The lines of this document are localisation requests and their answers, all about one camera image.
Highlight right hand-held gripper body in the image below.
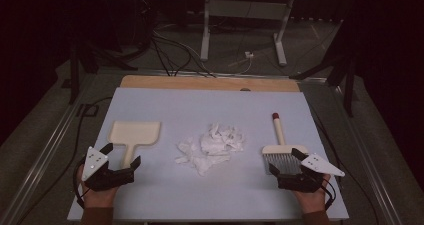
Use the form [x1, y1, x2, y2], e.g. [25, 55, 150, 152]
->
[277, 153, 346, 193]

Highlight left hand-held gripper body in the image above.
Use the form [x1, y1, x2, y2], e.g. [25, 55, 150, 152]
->
[80, 146, 136, 192]

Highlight cream brush with red tip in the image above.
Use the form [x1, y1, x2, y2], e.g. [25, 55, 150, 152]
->
[261, 112, 309, 176]

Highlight cream plastic dustpan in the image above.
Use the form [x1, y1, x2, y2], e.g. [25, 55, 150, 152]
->
[107, 120, 162, 169]

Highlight pile of white paper scraps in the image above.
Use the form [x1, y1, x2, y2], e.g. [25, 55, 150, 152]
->
[174, 123, 246, 177]

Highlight person's left hand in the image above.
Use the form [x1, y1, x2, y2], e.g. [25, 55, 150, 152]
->
[77, 164, 119, 209]

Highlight person's right hand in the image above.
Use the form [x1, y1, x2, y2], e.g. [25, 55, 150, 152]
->
[293, 174, 331, 214]

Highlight white table board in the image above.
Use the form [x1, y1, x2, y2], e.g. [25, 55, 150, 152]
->
[67, 87, 350, 222]

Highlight black tripod stand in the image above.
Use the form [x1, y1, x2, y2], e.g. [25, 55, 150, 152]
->
[68, 41, 138, 105]
[289, 19, 358, 118]

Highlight wooden table edge strip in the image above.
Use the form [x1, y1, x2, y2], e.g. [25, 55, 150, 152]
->
[119, 74, 300, 93]

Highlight long black floor cable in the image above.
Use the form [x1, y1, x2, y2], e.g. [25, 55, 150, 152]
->
[16, 96, 113, 225]
[309, 107, 380, 225]

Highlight left hand-held gripper black cable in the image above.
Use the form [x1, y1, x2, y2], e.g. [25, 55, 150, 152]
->
[72, 157, 88, 209]

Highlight aluminium floor rail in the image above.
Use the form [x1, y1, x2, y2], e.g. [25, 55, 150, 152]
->
[333, 84, 405, 225]
[0, 74, 98, 225]

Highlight white plug with cable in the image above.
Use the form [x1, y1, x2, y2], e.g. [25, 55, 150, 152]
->
[229, 51, 255, 76]

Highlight bundle of black floor cables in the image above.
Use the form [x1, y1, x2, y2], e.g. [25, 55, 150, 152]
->
[150, 30, 216, 78]

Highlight grey metal stand frame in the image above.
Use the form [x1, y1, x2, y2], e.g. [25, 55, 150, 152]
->
[199, 0, 298, 67]

